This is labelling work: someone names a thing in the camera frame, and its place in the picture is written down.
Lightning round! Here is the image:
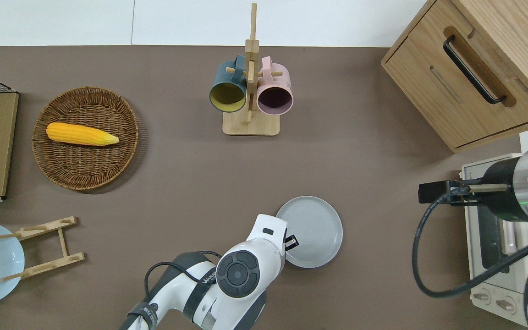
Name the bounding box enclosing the brown wicker basket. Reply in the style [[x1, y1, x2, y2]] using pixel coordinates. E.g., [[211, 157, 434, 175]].
[[32, 86, 140, 191]]

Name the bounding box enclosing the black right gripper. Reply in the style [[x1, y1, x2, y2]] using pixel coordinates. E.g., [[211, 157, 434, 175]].
[[418, 156, 522, 222]]

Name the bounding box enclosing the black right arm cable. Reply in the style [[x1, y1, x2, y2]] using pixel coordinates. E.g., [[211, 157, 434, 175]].
[[412, 190, 528, 299]]

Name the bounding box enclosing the gray plate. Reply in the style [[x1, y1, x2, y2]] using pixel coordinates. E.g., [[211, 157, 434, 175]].
[[275, 196, 344, 269]]

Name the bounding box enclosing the wooden cabinet black handle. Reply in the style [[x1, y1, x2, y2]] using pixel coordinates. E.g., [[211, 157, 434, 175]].
[[381, 0, 528, 154]]

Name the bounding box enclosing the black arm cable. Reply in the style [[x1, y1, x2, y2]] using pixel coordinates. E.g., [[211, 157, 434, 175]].
[[143, 250, 223, 299], [412, 190, 528, 299]]

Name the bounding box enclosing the pink mug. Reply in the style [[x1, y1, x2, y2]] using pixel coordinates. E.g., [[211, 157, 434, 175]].
[[256, 56, 294, 116]]

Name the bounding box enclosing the cream toaster oven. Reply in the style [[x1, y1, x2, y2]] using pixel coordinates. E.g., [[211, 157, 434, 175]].
[[460, 153, 528, 318]]

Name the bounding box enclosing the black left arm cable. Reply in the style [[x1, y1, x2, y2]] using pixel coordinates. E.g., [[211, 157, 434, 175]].
[[143, 250, 223, 299]]

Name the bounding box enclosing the teal mug yellow inside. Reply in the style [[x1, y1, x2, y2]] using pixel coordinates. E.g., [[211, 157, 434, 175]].
[[209, 55, 248, 114]]

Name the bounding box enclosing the wooden mug tree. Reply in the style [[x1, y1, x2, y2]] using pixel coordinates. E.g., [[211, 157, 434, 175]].
[[222, 3, 284, 136]]

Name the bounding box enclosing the wooden dish rack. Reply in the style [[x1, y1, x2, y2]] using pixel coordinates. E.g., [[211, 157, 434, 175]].
[[0, 216, 85, 282]]

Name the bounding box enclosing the yellow corn cob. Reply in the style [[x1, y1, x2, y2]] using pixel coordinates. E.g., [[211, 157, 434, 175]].
[[45, 121, 120, 147]]

